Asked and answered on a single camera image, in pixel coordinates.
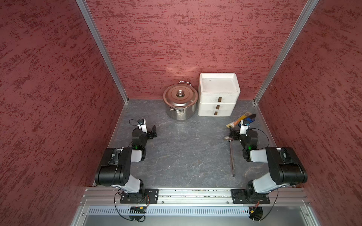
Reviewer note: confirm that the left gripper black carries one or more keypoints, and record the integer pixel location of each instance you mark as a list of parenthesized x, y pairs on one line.
[(151, 134)]

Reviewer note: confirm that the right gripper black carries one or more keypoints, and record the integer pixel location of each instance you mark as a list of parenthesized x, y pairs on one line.
[(233, 134)]

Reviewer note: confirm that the long steel ladle spoon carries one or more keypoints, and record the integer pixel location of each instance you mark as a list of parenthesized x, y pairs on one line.
[(229, 139)]

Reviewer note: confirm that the stainless steel pot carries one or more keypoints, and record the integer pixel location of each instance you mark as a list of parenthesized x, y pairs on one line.
[(181, 114)]

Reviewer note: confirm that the steel pot lid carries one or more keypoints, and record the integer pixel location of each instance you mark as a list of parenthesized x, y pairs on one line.
[(180, 95)]

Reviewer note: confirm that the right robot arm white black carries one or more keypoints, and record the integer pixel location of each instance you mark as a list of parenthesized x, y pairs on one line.
[(285, 169)]

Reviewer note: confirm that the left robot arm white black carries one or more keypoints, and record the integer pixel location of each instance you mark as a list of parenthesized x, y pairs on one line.
[(114, 169)]

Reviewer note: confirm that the blue stapler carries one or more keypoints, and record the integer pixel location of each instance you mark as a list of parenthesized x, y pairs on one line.
[(250, 119)]

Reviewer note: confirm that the white three drawer box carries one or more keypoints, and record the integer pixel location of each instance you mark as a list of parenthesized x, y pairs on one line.
[(218, 94)]

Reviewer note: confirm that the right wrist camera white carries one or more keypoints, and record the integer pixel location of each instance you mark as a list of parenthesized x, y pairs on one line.
[(243, 129)]

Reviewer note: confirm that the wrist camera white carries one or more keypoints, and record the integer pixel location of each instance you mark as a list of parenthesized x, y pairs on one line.
[(142, 125), (243, 129)]

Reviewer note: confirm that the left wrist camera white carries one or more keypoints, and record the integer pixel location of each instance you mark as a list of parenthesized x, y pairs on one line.
[(142, 125)]

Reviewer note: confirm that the left aluminium corner post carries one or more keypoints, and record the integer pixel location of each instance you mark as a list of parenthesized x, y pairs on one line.
[(84, 8)]

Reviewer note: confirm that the aluminium corner post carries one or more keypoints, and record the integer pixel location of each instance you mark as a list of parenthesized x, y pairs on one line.
[(84, 8), (292, 37)]

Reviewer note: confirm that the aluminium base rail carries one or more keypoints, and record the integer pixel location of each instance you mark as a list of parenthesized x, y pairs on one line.
[(183, 196)]

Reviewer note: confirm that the right aluminium corner post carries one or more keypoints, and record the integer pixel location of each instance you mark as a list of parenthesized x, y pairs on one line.
[(292, 37)]

